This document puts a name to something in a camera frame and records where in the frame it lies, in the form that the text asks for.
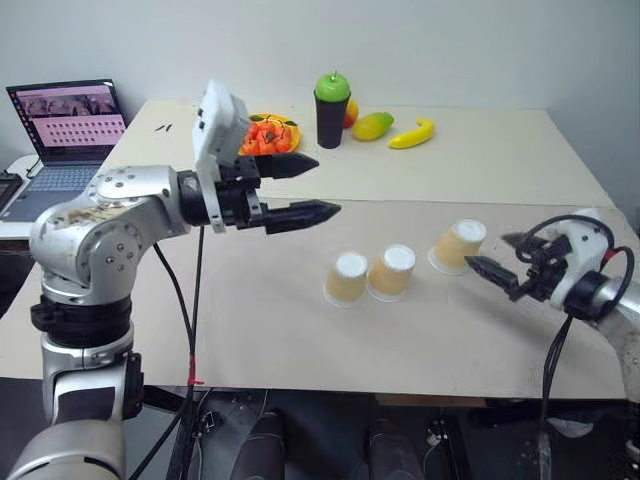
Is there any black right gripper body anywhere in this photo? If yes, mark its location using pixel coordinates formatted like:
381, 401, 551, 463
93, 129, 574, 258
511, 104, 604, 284
514, 233, 573, 304

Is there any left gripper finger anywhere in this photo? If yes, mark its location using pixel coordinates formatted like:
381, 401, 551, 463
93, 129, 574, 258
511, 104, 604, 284
255, 152, 321, 182
264, 198, 343, 236

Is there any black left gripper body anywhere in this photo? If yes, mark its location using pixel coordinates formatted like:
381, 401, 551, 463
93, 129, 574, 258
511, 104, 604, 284
214, 154, 272, 232

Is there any yellow plate of orange fruit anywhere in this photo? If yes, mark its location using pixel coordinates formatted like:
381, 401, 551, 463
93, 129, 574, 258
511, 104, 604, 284
238, 113, 304, 158

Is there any tan paper cup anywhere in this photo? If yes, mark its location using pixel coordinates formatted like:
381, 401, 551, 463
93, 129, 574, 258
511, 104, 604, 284
322, 252, 370, 309
366, 243, 417, 304
427, 218, 488, 278

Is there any black cup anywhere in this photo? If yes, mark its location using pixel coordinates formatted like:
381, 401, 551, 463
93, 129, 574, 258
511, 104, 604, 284
313, 88, 353, 150

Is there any green apple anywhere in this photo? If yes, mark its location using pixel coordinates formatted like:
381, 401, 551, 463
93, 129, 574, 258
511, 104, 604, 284
314, 70, 352, 103

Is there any yellow green mango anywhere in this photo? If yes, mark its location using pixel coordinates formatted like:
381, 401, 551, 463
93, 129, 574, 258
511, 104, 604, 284
350, 111, 396, 142

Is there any yellow banana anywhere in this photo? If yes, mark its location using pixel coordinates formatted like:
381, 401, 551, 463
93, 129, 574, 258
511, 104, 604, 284
387, 117, 437, 151

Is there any open laptop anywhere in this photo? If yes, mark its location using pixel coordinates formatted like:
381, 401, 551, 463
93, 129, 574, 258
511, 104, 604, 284
5, 77, 129, 224

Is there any black device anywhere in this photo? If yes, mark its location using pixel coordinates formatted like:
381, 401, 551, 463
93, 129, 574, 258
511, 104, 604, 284
0, 171, 24, 217

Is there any dark rounded shape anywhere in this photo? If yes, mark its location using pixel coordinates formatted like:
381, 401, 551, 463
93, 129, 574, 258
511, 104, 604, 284
231, 409, 287, 480

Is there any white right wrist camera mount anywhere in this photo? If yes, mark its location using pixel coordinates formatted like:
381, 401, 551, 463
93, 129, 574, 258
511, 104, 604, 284
548, 208, 617, 312

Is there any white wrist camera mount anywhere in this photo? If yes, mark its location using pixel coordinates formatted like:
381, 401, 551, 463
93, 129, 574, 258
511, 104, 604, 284
548, 208, 617, 312
191, 78, 250, 235

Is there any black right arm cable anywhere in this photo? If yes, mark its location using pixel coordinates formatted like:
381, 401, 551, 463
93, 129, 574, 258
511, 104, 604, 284
514, 213, 637, 480

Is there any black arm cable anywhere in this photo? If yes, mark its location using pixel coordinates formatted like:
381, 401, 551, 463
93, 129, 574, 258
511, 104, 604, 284
514, 213, 637, 480
130, 223, 207, 480

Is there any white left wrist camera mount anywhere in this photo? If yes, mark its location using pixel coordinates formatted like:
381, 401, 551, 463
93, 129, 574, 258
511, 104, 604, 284
191, 78, 250, 235

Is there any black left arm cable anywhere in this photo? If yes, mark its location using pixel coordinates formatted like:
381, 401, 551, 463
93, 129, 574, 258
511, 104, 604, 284
130, 223, 207, 480

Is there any red tape on cable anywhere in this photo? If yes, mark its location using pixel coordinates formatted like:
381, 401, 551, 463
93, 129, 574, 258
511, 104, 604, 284
186, 356, 207, 387

